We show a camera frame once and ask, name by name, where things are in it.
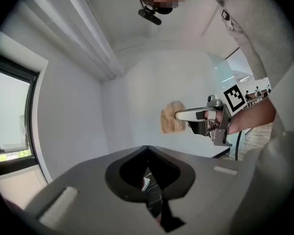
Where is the black head-mounted camera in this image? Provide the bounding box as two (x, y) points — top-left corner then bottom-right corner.
(137, 5), (162, 26)

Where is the black cable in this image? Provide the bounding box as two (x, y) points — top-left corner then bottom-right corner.
(234, 129), (246, 161)

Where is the person's grey sweatshirt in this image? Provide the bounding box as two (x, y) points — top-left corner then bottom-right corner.
(200, 0), (294, 235)

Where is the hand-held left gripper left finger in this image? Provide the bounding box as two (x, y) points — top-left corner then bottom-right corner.
(24, 145), (162, 235)

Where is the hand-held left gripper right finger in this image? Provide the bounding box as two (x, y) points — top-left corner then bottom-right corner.
(147, 145), (259, 235)

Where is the person's right forearm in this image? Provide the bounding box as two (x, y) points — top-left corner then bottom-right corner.
(227, 96), (277, 135)

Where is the person's right hand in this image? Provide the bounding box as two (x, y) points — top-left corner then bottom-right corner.
(204, 110), (225, 127)

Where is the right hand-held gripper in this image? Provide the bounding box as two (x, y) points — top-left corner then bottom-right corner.
(175, 84), (247, 147)

